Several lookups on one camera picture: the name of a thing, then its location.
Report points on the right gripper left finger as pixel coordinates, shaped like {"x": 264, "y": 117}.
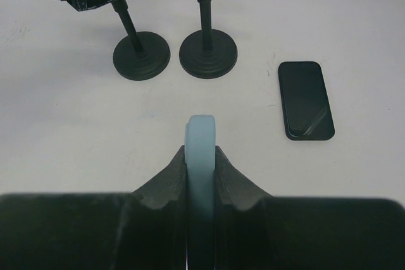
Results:
{"x": 143, "y": 229}

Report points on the black phone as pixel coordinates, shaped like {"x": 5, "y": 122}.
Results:
{"x": 306, "y": 109}

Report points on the light blue cased phone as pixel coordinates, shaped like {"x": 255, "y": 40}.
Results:
{"x": 199, "y": 148}

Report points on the black round-base phone stand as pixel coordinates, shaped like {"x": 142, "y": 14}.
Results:
{"x": 208, "y": 53}

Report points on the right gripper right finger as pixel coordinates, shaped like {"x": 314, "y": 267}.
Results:
{"x": 255, "y": 230}

